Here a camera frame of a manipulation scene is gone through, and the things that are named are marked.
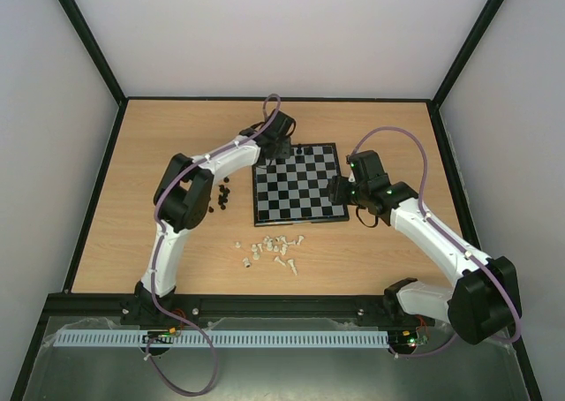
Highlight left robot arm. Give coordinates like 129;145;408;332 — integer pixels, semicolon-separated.
132;111;296;324

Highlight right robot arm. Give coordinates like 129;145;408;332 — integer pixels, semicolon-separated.
328;151;521;344

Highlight black grey chessboard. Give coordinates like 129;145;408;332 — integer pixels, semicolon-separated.
252;142;349;227

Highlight light blue cable duct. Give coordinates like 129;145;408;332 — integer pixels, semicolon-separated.
53;329;389;349

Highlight clear plastic sheet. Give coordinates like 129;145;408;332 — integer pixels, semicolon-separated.
432;319;517;358

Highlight black aluminium frame rail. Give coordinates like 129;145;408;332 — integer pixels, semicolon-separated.
43;292;513;321

